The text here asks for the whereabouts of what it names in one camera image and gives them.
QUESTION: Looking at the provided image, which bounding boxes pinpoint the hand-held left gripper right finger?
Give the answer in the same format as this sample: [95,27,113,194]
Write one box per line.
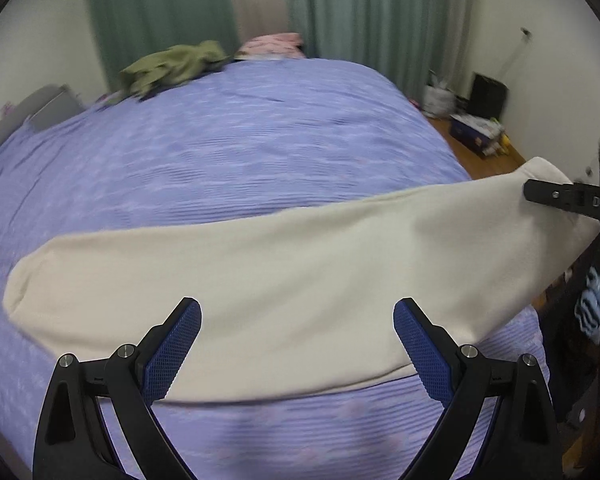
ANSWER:
[393,297,563,480]

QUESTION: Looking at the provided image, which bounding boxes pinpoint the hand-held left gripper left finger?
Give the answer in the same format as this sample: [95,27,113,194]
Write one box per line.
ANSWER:
[32,296,202,480]

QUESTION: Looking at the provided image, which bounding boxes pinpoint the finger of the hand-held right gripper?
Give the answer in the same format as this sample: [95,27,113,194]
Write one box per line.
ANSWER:
[523,178,600,228]

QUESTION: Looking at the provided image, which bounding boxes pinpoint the cream pants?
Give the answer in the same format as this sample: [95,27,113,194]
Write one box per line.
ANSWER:
[2,156,600,403]

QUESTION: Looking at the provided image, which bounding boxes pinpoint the light blue cloth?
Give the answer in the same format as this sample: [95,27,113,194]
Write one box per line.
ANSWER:
[572,266,600,333]

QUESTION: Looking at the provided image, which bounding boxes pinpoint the dark blue box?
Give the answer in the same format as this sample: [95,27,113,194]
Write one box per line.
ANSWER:
[449,114,506,158]

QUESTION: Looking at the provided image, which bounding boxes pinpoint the black floor appliance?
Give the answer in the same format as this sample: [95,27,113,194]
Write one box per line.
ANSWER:
[467,72,510,121]

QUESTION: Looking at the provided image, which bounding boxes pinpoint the white bag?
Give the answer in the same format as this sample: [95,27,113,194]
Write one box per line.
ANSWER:
[422,72,456,118]

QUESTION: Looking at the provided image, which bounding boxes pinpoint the lilac striped bed cover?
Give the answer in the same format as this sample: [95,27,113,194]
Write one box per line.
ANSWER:
[0,55,553,480]

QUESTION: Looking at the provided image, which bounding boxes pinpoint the light teal curtain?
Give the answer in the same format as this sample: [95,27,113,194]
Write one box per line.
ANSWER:
[285,0,481,106]

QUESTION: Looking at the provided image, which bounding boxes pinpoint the olive green cloth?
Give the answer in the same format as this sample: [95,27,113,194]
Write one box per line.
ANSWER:
[117,40,231,98]

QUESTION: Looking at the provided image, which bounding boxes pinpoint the pink patterned cloth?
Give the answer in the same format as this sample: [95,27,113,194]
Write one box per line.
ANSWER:
[234,32,305,60]

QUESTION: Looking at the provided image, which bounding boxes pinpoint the dark green curtain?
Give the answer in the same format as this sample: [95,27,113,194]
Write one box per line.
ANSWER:
[82,0,241,96]

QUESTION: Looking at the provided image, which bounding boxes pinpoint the beige sheer curtain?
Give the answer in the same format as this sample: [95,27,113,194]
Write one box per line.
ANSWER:
[225,0,293,48]

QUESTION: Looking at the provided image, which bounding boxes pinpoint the wall cable with plug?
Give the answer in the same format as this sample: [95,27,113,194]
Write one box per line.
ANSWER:
[500,27,533,86]

